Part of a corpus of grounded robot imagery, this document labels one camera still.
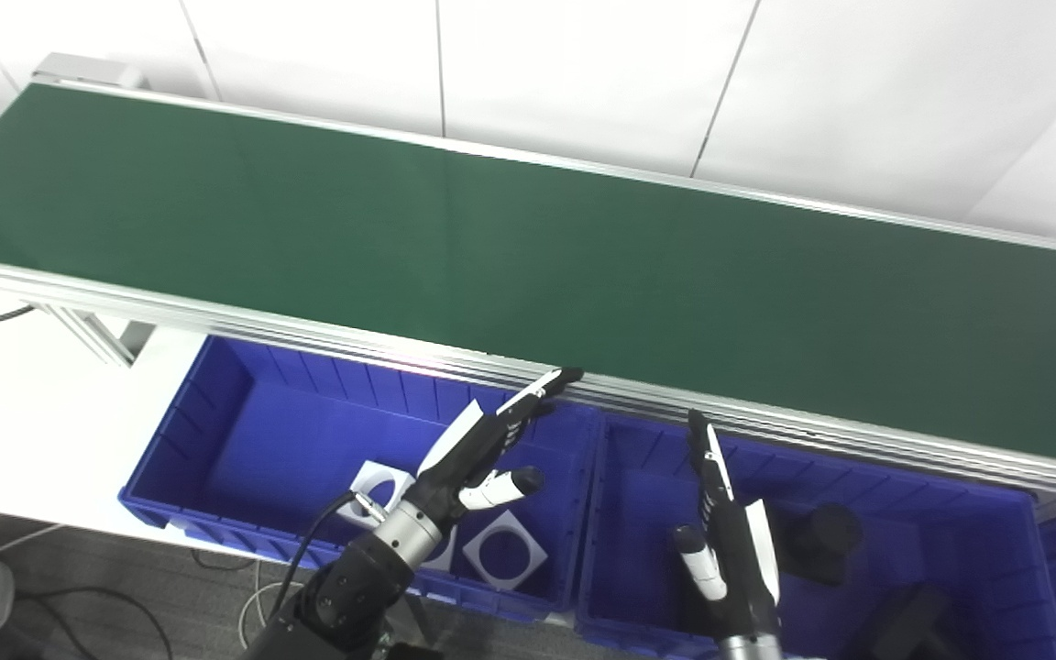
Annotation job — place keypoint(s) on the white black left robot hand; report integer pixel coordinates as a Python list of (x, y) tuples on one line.
[(464, 467)]

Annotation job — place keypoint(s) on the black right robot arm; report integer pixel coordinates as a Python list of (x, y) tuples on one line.
[(748, 649)]

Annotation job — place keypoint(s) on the green conveyor belt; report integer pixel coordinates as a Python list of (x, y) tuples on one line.
[(583, 275), (766, 431)]

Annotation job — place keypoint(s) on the blue bin with white parts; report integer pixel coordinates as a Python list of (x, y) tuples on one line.
[(262, 440)]

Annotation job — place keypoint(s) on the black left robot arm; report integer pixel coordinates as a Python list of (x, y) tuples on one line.
[(345, 587)]

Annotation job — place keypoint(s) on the grey conveyor end housing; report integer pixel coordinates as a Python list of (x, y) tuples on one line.
[(88, 69)]

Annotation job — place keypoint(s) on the blue bin with black parts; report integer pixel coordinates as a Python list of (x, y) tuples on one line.
[(638, 495)]

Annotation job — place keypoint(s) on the black cylinder part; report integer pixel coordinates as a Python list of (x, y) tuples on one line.
[(830, 536)]

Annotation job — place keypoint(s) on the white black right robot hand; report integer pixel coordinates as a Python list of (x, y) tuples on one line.
[(739, 559)]

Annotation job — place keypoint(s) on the aluminium conveyor leg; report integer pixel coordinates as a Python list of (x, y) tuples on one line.
[(97, 339)]

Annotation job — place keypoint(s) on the white square part with hole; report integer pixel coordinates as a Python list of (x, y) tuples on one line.
[(379, 470), (537, 556), (445, 555)]

